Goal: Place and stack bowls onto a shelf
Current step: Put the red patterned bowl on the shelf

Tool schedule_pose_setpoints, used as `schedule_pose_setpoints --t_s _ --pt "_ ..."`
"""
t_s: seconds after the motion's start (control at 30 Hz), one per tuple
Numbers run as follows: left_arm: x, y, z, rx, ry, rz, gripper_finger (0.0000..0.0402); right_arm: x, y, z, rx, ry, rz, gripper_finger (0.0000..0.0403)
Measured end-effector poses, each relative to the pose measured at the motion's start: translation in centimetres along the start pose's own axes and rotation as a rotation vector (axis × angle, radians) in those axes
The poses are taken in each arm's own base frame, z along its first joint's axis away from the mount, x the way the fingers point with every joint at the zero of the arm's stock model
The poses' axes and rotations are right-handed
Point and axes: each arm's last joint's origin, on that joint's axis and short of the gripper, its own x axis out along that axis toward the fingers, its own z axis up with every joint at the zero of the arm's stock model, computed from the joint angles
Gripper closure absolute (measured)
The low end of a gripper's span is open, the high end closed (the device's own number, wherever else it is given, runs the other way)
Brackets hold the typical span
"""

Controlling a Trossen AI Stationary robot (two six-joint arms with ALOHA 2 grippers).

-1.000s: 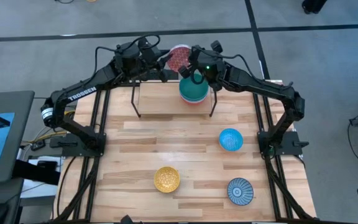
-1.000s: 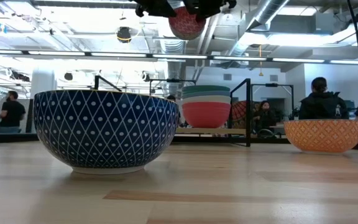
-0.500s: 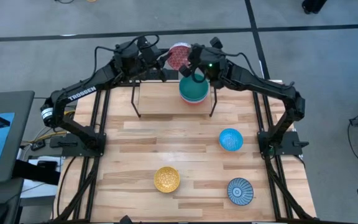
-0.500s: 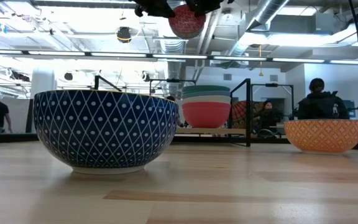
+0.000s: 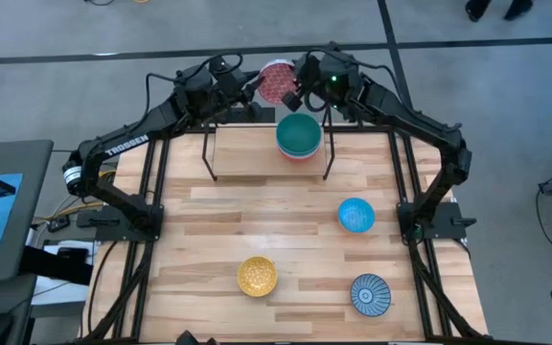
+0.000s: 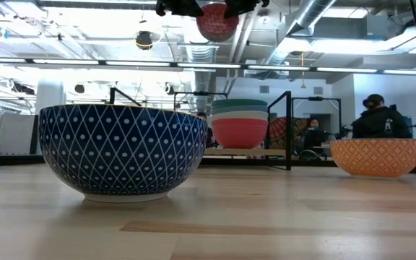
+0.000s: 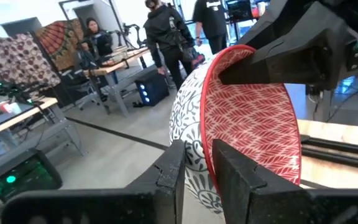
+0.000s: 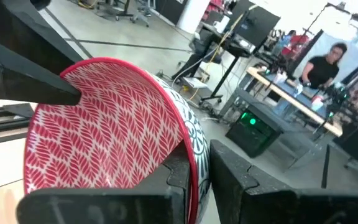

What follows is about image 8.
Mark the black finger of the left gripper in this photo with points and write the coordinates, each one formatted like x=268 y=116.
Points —
x=20 y=28
x=17 y=81

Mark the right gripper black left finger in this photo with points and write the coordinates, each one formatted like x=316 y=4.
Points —
x=104 y=208

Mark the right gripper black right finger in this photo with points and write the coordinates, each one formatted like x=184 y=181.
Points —
x=291 y=208

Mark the red leaf-patterned bowl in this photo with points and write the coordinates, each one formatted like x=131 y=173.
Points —
x=110 y=130

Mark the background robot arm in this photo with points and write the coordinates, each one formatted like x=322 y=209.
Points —
x=337 y=96

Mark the thin black pole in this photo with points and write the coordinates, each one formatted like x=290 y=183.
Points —
x=325 y=168

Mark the black computer tower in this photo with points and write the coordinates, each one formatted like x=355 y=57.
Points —
x=253 y=137

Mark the wooden work table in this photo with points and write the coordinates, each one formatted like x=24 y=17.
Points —
x=306 y=112

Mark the grey office chair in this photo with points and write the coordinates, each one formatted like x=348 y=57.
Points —
x=141 y=15

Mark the person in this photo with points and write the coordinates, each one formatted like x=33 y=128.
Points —
x=322 y=70

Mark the black desk stand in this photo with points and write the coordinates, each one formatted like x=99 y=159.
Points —
x=194 y=65

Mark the white column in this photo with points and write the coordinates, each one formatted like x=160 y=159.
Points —
x=193 y=15

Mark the black metal table frame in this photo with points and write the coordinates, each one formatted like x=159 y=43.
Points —
x=17 y=110

